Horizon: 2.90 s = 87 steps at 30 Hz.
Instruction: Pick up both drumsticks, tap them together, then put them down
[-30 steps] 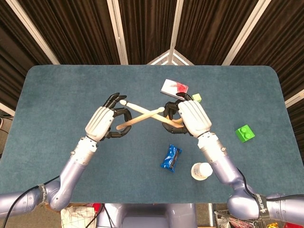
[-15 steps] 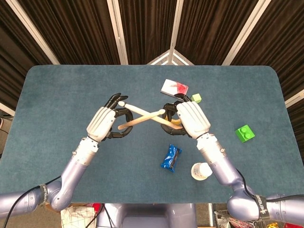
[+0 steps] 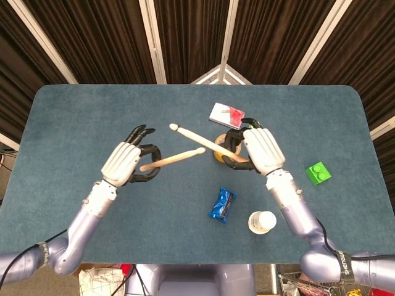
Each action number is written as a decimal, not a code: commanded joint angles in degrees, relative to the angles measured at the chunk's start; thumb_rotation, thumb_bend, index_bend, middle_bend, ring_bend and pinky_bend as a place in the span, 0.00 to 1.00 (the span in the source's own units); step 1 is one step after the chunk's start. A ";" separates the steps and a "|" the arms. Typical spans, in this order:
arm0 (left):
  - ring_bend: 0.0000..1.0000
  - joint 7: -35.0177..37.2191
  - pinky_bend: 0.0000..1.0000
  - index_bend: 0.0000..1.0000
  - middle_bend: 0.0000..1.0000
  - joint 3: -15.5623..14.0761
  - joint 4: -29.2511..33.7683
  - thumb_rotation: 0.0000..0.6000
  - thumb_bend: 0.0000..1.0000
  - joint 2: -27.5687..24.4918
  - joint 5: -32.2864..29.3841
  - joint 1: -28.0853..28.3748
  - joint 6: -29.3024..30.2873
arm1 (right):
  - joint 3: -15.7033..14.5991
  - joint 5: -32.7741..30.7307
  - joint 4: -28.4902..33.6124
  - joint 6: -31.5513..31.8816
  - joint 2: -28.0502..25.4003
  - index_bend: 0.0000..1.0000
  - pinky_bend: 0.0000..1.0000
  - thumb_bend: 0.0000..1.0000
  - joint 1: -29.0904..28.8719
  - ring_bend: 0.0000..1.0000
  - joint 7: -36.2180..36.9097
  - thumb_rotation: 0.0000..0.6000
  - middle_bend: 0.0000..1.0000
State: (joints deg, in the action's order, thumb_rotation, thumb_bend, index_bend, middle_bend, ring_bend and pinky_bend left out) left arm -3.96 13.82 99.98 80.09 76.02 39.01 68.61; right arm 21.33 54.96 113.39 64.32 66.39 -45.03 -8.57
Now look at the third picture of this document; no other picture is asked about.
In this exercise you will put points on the white checked bag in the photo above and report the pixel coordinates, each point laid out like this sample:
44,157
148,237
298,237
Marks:
102,282

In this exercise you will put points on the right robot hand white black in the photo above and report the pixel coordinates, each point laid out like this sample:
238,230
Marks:
265,151

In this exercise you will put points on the red white flat pack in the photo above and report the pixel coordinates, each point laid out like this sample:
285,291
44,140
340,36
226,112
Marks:
226,115

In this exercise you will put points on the brown curtain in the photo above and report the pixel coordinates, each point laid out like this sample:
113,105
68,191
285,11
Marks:
102,40

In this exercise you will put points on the green toy building brick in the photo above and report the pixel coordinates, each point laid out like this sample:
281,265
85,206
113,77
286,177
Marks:
318,174

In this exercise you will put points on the yellow tape roll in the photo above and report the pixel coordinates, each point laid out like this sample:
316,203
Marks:
218,155

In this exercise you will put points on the yellow object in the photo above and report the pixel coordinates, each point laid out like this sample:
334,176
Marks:
353,293

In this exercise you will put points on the red plastic object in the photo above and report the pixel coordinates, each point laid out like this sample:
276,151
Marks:
382,292

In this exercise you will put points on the wooden drumstick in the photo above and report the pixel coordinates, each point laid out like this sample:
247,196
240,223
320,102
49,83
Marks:
176,158
197,137

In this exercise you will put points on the lavender robot torso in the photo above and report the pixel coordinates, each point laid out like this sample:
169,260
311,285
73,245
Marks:
191,277

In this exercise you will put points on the white paper cup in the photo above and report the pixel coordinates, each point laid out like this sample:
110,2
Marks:
262,222

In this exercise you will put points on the white partition frame post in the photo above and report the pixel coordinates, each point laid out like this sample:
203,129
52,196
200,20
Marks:
7,142
382,129
228,37
321,41
152,43
43,43

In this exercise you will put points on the light green cube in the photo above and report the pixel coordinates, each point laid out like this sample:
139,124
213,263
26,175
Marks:
253,125

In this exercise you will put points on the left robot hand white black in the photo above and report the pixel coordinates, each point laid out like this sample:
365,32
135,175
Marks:
118,161

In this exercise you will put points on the blue felt table cover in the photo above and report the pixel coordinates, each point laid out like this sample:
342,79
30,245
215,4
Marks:
92,117

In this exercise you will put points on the blue snack packet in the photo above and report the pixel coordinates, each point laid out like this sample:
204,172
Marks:
220,205

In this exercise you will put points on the small red object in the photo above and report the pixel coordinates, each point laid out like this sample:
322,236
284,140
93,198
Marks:
126,268

